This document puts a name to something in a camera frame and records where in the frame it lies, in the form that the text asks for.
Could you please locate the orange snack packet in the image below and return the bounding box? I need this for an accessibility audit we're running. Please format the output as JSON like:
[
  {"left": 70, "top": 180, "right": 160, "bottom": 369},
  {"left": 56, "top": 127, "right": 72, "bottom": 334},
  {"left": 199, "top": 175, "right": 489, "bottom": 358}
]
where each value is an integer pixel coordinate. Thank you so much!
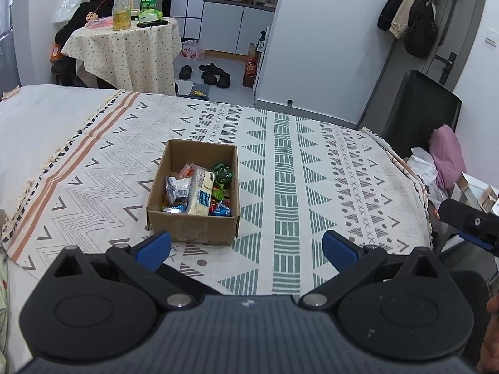
[{"left": 178, "top": 162, "right": 199, "bottom": 180}]

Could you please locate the black hanging bag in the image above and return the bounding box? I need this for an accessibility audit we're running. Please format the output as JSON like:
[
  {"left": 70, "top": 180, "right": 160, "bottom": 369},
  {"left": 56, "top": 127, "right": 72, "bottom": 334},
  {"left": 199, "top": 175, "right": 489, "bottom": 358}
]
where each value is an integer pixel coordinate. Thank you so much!
[{"left": 403, "top": 0, "right": 439, "bottom": 58}]

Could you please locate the white plastic bag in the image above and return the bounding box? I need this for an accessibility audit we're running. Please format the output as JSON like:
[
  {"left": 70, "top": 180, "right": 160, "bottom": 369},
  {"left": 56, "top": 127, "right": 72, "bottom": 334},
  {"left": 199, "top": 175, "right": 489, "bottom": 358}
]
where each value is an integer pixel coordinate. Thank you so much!
[{"left": 403, "top": 147, "right": 449, "bottom": 199}]

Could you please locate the green tissue pack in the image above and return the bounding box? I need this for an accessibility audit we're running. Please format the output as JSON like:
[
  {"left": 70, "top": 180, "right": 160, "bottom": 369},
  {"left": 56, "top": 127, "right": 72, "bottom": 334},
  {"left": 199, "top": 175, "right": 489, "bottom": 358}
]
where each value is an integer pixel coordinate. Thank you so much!
[{"left": 138, "top": 8, "right": 164, "bottom": 23}]

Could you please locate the yellow oil bottle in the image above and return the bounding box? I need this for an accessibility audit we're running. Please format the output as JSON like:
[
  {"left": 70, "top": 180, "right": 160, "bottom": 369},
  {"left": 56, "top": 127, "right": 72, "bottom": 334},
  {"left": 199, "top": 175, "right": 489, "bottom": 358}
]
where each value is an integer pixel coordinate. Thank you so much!
[{"left": 112, "top": 0, "right": 134, "bottom": 31}]

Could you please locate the white stand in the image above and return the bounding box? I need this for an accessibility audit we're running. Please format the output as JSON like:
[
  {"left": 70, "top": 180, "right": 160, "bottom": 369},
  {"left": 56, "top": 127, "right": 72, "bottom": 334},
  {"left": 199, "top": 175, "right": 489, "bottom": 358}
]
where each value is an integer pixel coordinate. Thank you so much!
[{"left": 452, "top": 171, "right": 499, "bottom": 215}]

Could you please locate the white kitchen cabinet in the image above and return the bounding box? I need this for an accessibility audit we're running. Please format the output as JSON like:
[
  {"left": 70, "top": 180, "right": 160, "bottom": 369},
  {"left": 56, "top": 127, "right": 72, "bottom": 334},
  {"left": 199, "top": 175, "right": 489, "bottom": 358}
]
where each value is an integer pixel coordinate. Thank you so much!
[{"left": 201, "top": 0, "right": 277, "bottom": 57}]

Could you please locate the pink cloth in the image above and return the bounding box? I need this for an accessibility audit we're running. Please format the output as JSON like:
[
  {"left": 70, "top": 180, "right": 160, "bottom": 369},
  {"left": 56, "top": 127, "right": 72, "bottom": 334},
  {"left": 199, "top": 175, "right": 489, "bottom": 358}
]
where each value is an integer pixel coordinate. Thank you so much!
[{"left": 429, "top": 125, "right": 466, "bottom": 191}]

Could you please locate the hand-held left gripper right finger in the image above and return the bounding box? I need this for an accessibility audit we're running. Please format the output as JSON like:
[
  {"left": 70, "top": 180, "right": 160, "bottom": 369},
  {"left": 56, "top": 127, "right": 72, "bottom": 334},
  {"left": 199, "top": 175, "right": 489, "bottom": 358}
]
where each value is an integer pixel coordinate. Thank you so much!
[{"left": 298, "top": 231, "right": 450, "bottom": 311}]

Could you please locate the white bed sheet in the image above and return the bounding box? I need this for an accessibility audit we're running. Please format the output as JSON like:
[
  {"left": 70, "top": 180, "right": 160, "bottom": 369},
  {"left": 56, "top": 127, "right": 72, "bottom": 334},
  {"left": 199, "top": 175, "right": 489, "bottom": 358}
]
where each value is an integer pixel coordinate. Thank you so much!
[{"left": 0, "top": 84, "right": 121, "bottom": 219}]

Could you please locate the dark green snack packet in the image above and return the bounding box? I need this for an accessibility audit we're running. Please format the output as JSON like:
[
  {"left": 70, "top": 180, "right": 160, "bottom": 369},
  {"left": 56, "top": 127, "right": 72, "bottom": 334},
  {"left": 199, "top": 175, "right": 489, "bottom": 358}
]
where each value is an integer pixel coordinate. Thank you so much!
[{"left": 212, "top": 162, "right": 233, "bottom": 185}]

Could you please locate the black clothes pile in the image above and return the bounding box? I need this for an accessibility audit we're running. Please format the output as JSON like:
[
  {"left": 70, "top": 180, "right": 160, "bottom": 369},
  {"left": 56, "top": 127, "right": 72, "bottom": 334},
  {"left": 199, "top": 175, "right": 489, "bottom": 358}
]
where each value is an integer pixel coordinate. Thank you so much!
[{"left": 54, "top": 0, "right": 114, "bottom": 47}]

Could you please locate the purple and cream snack packet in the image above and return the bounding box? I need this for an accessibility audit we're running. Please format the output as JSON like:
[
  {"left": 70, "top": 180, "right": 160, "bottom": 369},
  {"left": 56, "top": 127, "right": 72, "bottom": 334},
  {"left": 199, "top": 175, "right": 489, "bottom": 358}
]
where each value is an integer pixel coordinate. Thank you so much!
[{"left": 183, "top": 165, "right": 217, "bottom": 217}]

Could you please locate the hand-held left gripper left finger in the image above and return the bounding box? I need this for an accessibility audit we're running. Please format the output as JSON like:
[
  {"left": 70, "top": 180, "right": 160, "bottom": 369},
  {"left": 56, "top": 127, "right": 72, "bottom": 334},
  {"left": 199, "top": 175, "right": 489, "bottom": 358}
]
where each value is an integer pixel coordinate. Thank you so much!
[{"left": 49, "top": 231, "right": 196, "bottom": 311}]

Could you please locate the person's right hand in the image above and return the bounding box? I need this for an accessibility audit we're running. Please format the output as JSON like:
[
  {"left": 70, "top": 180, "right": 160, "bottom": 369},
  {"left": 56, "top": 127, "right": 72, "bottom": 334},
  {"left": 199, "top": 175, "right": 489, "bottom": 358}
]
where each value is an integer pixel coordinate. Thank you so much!
[{"left": 479, "top": 290, "right": 499, "bottom": 374}]

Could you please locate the clear pastry packet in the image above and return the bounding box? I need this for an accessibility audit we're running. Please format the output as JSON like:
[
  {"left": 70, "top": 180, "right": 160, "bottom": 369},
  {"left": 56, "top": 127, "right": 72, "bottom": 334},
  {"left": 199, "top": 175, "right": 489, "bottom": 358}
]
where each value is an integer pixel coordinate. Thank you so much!
[{"left": 176, "top": 177, "right": 193, "bottom": 199}]

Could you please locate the pink water bottle pack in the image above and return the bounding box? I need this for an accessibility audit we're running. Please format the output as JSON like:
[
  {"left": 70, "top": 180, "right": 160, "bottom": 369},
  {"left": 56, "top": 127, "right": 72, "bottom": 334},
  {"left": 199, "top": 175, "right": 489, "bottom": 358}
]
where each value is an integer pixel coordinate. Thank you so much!
[{"left": 181, "top": 40, "right": 206, "bottom": 60}]

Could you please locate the beige hanging garment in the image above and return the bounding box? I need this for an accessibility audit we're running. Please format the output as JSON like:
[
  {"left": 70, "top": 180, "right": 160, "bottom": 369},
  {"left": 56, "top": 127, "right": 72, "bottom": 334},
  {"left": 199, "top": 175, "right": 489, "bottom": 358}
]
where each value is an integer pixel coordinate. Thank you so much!
[{"left": 390, "top": 0, "right": 429, "bottom": 40}]

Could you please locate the brown cardboard box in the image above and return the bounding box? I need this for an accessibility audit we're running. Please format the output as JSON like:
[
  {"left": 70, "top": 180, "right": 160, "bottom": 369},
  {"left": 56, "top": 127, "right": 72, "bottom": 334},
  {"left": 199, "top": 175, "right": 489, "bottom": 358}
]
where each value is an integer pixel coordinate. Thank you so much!
[{"left": 146, "top": 139, "right": 239, "bottom": 245}]

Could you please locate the round table with dotted tablecloth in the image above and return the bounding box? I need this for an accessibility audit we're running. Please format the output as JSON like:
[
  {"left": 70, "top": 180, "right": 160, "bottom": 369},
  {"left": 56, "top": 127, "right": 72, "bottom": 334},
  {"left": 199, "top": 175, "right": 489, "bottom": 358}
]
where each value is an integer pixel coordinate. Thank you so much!
[{"left": 61, "top": 17, "right": 182, "bottom": 95}]

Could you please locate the black door handle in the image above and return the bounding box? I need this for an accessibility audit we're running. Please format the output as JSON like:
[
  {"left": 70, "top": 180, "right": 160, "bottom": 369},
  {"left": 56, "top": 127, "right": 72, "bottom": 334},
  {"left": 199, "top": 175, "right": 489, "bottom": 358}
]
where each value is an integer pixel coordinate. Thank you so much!
[{"left": 436, "top": 51, "right": 458, "bottom": 83}]

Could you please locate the black suitcase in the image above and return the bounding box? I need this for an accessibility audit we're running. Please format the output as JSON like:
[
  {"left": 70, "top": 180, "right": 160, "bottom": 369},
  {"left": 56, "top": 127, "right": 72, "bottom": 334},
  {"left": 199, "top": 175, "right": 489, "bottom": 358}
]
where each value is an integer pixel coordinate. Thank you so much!
[{"left": 382, "top": 69, "right": 463, "bottom": 158}]

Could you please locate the patterned bed blanket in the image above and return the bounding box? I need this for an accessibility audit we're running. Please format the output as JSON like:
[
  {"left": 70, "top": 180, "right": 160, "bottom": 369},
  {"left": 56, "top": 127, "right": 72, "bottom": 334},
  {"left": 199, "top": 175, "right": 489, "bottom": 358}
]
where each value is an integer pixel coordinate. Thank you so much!
[{"left": 0, "top": 89, "right": 433, "bottom": 297}]

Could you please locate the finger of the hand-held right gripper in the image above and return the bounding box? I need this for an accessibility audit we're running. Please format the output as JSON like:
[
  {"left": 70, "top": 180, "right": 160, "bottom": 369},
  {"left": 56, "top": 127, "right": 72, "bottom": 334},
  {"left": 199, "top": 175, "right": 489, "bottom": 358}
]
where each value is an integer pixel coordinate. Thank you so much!
[{"left": 438, "top": 199, "right": 499, "bottom": 258}]

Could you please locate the red drink bottle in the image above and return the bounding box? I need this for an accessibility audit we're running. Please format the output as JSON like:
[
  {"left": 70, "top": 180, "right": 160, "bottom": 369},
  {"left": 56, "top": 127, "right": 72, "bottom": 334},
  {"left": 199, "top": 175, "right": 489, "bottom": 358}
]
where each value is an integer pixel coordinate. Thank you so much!
[{"left": 242, "top": 58, "right": 259, "bottom": 87}]

